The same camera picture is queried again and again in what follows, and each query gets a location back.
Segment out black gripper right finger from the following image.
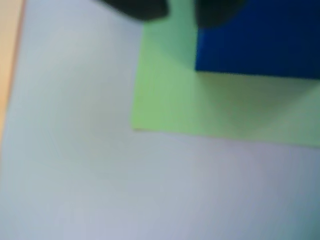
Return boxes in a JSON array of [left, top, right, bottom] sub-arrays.
[[194, 0, 245, 29]]

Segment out green paper square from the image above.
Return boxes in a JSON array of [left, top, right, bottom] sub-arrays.
[[130, 0, 320, 148]]

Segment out large blue cube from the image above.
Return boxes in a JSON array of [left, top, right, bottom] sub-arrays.
[[194, 0, 320, 81]]

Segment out orange paper square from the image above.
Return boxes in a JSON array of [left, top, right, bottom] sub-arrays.
[[0, 0, 27, 133]]

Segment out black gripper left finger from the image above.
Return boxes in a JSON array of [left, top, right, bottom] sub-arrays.
[[96, 0, 170, 22]]

